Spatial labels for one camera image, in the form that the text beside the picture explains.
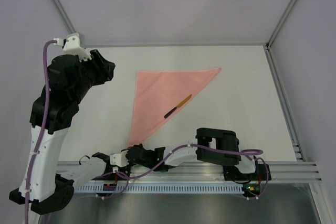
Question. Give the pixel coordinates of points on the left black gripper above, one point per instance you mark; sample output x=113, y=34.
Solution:
x=105, y=68

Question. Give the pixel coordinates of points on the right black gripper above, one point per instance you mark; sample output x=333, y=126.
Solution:
x=139, y=146

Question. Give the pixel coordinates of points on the pink cloth napkin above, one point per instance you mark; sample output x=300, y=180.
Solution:
x=157, y=92

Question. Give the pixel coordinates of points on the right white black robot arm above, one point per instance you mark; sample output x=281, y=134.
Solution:
x=213, y=146

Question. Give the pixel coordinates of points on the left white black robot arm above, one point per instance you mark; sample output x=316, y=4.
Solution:
x=68, y=79

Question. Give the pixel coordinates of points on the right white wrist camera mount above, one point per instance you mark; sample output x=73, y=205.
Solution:
x=119, y=160

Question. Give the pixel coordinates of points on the aluminium front rail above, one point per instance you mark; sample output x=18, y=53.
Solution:
x=198, y=172

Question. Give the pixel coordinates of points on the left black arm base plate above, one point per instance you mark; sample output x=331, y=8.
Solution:
x=112, y=176

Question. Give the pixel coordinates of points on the white slotted cable duct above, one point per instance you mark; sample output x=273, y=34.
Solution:
x=162, y=188

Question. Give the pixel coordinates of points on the left aluminium frame post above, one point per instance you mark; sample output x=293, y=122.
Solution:
x=64, y=16

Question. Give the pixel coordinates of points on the aluminium frame post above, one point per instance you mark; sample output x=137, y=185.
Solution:
x=283, y=18
x=64, y=16

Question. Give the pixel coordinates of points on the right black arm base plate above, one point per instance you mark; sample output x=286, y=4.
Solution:
x=231, y=173

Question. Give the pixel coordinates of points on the right aluminium frame post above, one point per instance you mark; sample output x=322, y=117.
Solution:
x=283, y=18

